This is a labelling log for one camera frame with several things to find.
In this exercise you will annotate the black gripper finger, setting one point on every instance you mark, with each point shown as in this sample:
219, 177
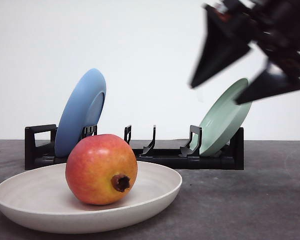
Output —
267, 84
225, 41

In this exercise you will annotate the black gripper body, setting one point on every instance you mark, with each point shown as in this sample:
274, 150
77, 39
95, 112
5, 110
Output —
274, 23

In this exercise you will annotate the red yellow pomegranate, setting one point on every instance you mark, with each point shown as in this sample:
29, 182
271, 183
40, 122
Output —
101, 169

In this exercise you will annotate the white plate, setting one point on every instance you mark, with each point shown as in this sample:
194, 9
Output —
40, 199

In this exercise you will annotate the green plate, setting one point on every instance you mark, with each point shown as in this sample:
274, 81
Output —
224, 120

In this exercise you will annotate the blue plate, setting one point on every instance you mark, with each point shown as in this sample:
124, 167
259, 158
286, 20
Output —
84, 107

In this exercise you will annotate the black plastic dish rack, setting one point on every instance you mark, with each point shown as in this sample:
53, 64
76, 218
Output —
39, 149

